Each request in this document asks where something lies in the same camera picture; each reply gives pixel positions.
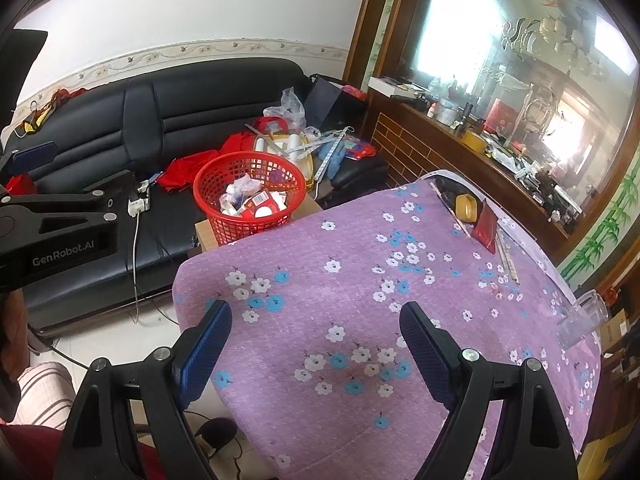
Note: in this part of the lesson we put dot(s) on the metal ruler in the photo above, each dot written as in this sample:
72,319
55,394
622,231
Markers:
270,141

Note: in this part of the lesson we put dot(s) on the red plastic basket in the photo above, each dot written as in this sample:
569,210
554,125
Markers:
240,230

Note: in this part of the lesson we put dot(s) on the white power strip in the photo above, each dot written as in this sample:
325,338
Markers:
140,197

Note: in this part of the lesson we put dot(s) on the black leather sofa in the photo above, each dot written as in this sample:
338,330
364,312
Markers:
200,100

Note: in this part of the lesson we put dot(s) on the red cloth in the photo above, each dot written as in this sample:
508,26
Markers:
200,170

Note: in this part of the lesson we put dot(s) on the red cigarette box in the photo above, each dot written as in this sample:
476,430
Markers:
265,202

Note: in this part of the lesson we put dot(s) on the blue knit cloth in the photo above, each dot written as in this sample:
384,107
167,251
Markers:
332,157

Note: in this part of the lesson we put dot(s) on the colourful packet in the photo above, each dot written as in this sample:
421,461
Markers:
360,149

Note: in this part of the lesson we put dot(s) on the red plastic bag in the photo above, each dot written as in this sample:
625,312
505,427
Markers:
354,92

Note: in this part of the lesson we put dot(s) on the white folding ruler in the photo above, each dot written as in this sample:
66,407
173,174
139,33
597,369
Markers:
325,142

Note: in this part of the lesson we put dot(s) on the person's leg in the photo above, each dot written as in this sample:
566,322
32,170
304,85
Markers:
45,395

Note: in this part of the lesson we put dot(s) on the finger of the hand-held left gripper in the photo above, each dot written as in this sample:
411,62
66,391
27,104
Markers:
22,60
35,156

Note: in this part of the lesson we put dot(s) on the white flat box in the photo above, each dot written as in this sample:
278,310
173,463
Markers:
392,85

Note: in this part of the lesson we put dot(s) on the white plastic film roll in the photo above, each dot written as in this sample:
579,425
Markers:
296,145
260,145

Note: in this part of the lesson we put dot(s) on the purple floral tablecloth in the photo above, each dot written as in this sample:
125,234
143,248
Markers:
325,310

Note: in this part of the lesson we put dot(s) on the clear plastic cup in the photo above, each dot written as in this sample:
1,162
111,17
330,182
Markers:
582,317

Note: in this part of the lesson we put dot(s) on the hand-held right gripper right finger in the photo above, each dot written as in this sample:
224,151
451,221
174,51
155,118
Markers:
427,355

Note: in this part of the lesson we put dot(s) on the white wrapped sticks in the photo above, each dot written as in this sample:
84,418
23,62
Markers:
505,257

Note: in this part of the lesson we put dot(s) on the clear plastic bag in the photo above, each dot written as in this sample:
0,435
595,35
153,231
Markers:
287,110

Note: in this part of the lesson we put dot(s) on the cardboard box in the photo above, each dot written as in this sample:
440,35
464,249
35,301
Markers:
614,330

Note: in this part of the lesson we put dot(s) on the wooden sideboard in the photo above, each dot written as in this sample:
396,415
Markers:
415,160

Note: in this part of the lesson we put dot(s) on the yellow tape roll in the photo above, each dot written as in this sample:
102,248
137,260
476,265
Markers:
470,207

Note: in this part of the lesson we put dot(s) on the red packet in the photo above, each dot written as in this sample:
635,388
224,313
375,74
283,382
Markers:
485,230

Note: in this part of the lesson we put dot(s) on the row of assorted small items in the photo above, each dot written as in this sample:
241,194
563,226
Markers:
500,150

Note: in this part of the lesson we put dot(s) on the etched glass panel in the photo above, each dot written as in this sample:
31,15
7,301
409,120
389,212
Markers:
475,35

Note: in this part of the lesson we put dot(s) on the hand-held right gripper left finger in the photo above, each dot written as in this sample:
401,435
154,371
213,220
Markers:
202,355

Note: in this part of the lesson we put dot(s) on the black shopping bag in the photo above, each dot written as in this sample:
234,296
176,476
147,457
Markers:
330,105

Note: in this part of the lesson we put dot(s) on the person's left forearm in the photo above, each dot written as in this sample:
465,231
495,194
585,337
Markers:
10,330

